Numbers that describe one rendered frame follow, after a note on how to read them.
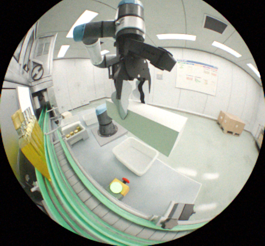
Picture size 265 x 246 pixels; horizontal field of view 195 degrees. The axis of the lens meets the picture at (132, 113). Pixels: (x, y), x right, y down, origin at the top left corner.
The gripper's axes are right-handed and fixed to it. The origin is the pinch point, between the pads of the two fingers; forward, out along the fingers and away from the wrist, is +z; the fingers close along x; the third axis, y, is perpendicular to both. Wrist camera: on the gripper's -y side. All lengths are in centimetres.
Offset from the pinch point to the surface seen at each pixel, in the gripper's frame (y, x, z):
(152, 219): -20.7, 12.7, 19.4
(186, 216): -33.4, 6.0, 25.9
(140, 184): -7.5, 2.6, 34.4
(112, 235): -17.8, 22.0, 13.3
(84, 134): 44, 14, 30
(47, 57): 119, 52, -59
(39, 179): 3.8, 37.9, 13.5
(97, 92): 502, -133, 57
